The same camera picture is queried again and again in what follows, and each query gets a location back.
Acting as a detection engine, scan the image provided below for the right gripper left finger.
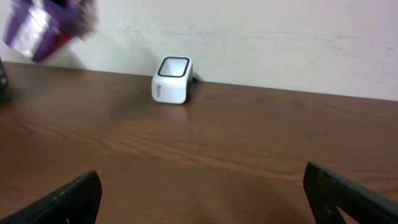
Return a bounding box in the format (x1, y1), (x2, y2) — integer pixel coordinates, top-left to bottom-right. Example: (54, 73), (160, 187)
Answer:
(1, 170), (102, 224)

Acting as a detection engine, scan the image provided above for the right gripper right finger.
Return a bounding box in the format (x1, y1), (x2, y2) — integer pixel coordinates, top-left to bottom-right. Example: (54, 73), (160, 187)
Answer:
(303, 162), (397, 223)

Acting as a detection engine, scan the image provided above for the purple tissue pack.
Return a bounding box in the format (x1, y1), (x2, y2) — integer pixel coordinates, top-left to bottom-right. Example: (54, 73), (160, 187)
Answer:
(4, 0), (98, 63)

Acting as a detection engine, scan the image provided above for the white barcode scanner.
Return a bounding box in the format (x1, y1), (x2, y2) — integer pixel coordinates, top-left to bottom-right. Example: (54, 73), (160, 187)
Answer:
(151, 56), (193, 105)

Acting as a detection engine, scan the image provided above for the dark grey plastic basket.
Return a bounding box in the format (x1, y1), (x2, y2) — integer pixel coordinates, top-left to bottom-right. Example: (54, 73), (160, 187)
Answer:
(0, 61), (9, 104)

